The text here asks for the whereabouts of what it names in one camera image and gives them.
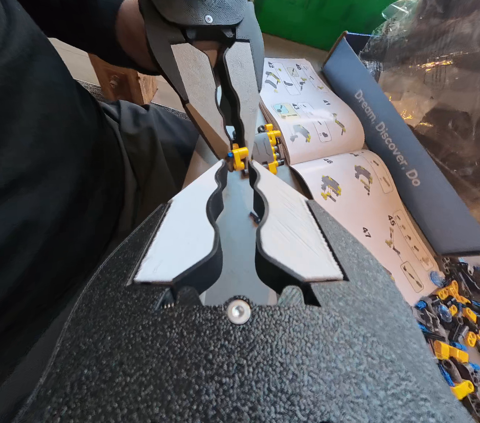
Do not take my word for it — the yellow three-hole connector brick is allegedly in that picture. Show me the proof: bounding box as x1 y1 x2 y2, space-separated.
230 143 250 172

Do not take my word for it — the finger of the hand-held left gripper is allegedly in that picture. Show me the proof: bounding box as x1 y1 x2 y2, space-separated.
170 41 231 162
223 38 260 160

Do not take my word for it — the pile of loose brick pieces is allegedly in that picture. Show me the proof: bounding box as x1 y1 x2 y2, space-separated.
414 256 480 412

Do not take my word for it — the grey desk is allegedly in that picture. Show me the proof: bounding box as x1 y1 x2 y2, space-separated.
184 33 480 420

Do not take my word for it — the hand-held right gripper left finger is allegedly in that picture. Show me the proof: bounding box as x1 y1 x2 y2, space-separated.
133 160 229 295

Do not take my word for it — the yellow grey brick assembly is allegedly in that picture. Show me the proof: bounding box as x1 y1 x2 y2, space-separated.
254 124 283 175

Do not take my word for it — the person's body in black clothing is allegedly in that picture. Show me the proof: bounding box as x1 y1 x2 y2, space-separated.
0 0 199 423

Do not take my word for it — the person's left hand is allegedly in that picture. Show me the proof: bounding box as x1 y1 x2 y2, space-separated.
117 0 163 75

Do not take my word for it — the crumpled clear plastic bag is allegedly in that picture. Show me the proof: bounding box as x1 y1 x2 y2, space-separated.
358 0 480 213

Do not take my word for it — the wooden pillar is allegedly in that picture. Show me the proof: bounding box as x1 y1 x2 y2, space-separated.
67 0 159 105

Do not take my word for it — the blue cardboard box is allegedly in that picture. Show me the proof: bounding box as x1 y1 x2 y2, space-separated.
322 31 480 257

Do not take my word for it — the open instruction booklet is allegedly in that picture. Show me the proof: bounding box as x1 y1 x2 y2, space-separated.
259 57 442 308

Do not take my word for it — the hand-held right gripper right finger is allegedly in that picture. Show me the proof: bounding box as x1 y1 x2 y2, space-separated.
248 160 345 292

